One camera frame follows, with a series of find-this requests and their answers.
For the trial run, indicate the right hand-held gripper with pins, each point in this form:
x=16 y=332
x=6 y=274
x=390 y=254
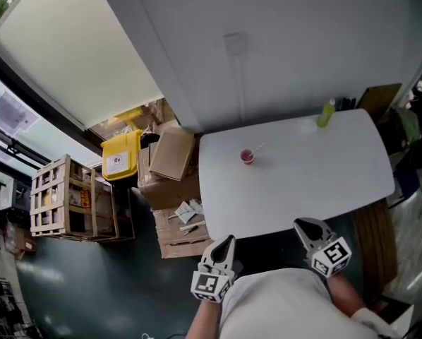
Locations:
x=332 y=256

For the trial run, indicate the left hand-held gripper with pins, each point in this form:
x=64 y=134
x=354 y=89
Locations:
x=207 y=284

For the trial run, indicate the red cup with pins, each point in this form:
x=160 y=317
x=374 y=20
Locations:
x=247 y=157

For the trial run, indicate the clear straw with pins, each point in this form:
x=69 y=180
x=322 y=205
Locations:
x=259 y=147

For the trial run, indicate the person's right forearm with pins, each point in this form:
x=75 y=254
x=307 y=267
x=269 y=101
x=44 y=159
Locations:
x=343 y=295

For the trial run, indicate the person's left forearm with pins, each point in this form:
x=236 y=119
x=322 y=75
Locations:
x=202 y=320

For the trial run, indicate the pile of white packets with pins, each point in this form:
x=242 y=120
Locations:
x=186 y=212

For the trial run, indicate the brown wooden bench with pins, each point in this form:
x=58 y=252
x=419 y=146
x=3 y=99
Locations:
x=377 y=245

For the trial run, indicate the person's white shirt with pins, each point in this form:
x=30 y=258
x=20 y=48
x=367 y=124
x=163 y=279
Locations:
x=278 y=306

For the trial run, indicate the large brown cardboard box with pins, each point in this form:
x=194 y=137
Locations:
x=168 y=194

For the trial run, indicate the blue chair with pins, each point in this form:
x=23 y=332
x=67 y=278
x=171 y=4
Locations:
x=406 y=182

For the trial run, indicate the folded flat cardboard box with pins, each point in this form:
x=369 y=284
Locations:
x=172 y=155

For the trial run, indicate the green drink bottle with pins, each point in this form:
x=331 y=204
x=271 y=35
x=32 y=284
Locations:
x=325 y=117

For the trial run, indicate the yellow bin with label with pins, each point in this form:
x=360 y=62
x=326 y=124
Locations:
x=119 y=159

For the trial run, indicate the green cloth bag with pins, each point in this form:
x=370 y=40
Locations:
x=408 y=125

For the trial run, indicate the brown wooden board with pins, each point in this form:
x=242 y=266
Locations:
x=380 y=99

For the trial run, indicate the wooden slat crate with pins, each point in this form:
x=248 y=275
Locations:
x=77 y=203

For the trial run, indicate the plain yellow bin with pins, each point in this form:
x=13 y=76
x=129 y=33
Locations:
x=126 y=115

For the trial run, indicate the small open cardboard box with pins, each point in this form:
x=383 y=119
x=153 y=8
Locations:
x=22 y=242

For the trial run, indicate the grey machine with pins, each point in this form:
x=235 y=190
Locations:
x=15 y=193

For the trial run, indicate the white roller blind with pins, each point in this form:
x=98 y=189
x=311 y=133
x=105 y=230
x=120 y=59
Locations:
x=73 y=48

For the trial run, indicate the black item by wall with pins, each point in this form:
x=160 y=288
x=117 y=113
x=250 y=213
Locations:
x=346 y=104

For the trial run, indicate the white wall socket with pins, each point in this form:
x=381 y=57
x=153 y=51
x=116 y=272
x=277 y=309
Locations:
x=235 y=42

